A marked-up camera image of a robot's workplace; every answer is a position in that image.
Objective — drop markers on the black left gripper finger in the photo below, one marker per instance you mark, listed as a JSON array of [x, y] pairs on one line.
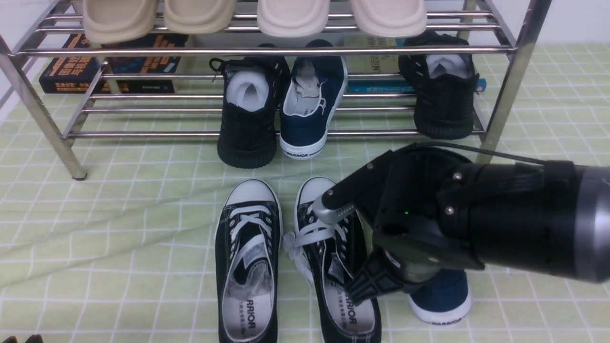
[[11, 339], [36, 338]]

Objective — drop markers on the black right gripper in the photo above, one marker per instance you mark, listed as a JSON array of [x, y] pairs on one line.
[[397, 195]]

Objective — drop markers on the navy canvas shoe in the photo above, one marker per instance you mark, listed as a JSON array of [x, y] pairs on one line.
[[317, 86], [444, 302]]

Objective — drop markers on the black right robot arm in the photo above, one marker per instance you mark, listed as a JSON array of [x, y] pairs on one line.
[[548, 217]]

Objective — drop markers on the metal shoe rack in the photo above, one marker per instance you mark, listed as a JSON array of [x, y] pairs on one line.
[[475, 15]]

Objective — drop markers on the black white canvas sneaker right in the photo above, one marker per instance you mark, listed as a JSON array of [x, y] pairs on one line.
[[328, 255]]

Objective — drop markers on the black white canvas sneaker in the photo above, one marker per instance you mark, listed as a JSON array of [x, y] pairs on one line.
[[328, 255], [247, 248]]

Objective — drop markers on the black white canvas sneaker left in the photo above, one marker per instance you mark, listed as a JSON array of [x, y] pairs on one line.
[[247, 248]]

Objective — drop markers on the black knit sneaker right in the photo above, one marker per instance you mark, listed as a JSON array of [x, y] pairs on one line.
[[445, 85]]

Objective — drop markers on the black knit sneaker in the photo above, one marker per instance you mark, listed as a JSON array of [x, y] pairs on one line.
[[445, 85], [254, 88]]

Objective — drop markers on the black knit sneaker left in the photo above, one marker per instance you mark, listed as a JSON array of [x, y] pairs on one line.
[[254, 88]]

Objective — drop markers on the cream slipper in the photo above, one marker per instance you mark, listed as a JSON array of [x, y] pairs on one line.
[[390, 18], [292, 18]]

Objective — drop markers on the black orange book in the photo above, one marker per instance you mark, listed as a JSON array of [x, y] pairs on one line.
[[73, 75]]

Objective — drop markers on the beige slipper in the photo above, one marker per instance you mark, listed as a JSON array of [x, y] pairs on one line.
[[115, 21], [198, 16]]

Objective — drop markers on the beige slipper far left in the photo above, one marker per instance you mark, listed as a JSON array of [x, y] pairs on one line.
[[115, 21]]

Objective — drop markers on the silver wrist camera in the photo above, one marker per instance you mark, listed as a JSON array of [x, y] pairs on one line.
[[331, 216]]

